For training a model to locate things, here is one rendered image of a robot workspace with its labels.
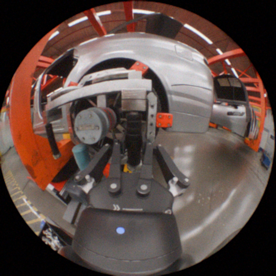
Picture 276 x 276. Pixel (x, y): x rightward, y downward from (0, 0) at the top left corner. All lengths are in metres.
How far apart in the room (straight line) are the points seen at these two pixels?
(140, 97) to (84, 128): 0.22
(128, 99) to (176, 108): 0.48
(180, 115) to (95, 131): 0.55
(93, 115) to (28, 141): 0.49
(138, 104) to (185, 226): 1.05
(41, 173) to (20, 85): 0.54
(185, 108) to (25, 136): 1.06
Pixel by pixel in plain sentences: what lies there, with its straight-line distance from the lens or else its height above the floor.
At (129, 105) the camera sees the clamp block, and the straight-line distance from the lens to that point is 0.16.
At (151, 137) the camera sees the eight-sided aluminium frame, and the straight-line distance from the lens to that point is 0.41.
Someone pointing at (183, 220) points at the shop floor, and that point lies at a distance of 1.03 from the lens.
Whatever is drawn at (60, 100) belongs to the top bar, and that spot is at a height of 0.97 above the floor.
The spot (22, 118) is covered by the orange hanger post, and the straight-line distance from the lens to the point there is 0.62.
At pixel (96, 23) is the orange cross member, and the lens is 1.98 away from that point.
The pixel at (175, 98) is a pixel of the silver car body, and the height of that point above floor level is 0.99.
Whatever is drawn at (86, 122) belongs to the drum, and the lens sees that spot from 0.29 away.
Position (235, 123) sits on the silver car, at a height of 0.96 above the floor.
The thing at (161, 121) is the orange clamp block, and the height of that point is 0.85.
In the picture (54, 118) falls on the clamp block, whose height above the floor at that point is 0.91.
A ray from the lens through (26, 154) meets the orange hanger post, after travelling 0.62.
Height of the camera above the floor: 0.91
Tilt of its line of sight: 22 degrees down
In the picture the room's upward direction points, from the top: 1 degrees clockwise
